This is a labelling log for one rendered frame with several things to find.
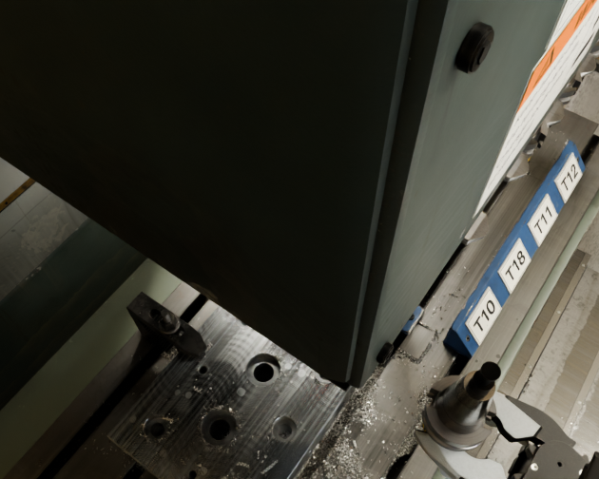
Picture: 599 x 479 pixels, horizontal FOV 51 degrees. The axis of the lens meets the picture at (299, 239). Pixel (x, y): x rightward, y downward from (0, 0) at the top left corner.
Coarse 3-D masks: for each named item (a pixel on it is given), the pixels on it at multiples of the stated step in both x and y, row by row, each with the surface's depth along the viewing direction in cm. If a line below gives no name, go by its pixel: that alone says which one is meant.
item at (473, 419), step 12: (456, 384) 52; (468, 384) 50; (444, 396) 55; (456, 396) 52; (468, 396) 50; (480, 396) 50; (492, 396) 50; (444, 408) 54; (456, 408) 52; (468, 408) 51; (480, 408) 51; (444, 420) 55; (456, 420) 53; (468, 420) 53; (480, 420) 53; (456, 432) 55; (468, 432) 55
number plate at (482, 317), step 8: (488, 288) 98; (488, 296) 98; (480, 304) 97; (488, 304) 98; (496, 304) 99; (472, 312) 96; (480, 312) 97; (488, 312) 98; (496, 312) 100; (472, 320) 96; (480, 320) 97; (488, 320) 98; (472, 328) 96; (480, 328) 97; (488, 328) 98; (480, 336) 97
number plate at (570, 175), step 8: (568, 160) 111; (568, 168) 111; (576, 168) 113; (560, 176) 110; (568, 176) 111; (576, 176) 113; (560, 184) 110; (568, 184) 111; (560, 192) 110; (568, 192) 111
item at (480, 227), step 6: (480, 216) 74; (486, 216) 74; (474, 222) 74; (480, 222) 74; (486, 222) 74; (474, 228) 73; (480, 228) 73; (486, 228) 73; (468, 234) 73; (474, 234) 73; (480, 234) 73; (462, 240) 73; (468, 240) 72; (474, 240) 73
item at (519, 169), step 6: (522, 156) 79; (516, 162) 78; (522, 162) 78; (516, 168) 78; (522, 168) 78; (528, 168) 78; (510, 174) 77; (516, 174) 77; (522, 174) 77; (504, 180) 77; (510, 180) 77
